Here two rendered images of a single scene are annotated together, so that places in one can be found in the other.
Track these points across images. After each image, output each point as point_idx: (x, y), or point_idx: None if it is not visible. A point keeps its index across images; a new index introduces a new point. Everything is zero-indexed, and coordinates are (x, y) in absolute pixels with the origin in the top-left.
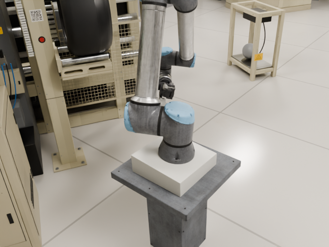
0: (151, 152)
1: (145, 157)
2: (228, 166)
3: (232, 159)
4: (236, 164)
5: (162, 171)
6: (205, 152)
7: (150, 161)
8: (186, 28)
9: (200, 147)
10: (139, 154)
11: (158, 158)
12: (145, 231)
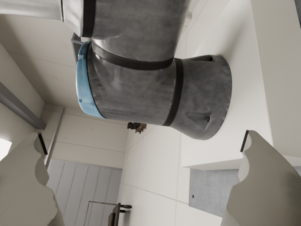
0: (228, 38)
1: (225, 21)
2: (193, 177)
3: (195, 202)
4: (189, 190)
5: (197, 51)
6: (187, 151)
7: (214, 32)
8: None
9: (195, 159)
10: (236, 4)
11: (213, 52)
12: None
